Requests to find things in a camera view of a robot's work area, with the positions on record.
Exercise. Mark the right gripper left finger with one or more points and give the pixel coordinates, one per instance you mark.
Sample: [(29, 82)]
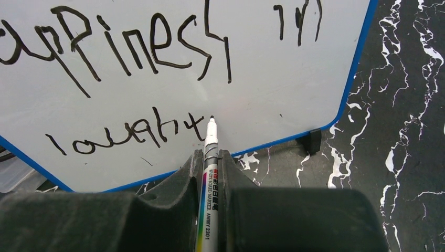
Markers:
[(161, 219)]

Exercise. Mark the blue framed whiteboard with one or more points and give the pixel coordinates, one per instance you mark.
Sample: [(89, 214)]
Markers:
[(99, 96)]

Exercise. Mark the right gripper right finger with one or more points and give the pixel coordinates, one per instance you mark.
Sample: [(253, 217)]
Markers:
[(255, 218)]

